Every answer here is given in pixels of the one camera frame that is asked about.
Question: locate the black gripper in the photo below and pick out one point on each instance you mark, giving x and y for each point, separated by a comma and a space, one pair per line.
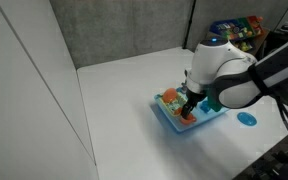
194, 96

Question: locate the black robot stand frame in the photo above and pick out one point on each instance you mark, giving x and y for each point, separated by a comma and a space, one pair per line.
277, 160

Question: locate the blue toy mug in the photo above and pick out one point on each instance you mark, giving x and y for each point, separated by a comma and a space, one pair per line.
204, 106

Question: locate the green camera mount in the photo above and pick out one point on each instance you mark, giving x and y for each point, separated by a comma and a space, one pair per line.
214, 103

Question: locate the grey toy faucet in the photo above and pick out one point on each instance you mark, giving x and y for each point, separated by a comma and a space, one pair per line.
183, 88

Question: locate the black tripod pole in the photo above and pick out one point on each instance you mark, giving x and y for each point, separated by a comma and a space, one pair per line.
189, 23

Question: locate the yellow toy dish rack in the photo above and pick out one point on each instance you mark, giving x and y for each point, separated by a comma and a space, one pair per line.
170, 106

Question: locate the blue toy plate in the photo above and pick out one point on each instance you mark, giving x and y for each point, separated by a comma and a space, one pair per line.
246, 119

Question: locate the light blue toy sink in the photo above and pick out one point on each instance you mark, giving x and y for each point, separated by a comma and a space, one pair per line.
170, 120

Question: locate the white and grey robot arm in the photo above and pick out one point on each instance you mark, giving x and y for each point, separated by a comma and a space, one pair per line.
224, 66

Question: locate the orange toy plate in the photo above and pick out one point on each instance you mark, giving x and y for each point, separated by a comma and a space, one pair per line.
169, 95

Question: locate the colourful toy storage shelf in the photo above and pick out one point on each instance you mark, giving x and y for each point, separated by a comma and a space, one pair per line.
237, 30

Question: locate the orange toy mug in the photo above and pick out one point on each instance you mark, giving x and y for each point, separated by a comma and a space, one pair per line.
188, 120

